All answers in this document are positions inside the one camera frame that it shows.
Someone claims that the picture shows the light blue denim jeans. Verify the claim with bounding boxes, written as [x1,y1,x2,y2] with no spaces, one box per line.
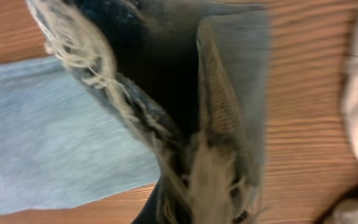
[0,0,270,223]

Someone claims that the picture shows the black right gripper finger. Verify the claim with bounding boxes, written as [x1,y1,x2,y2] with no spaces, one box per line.
[131,180,160,224]

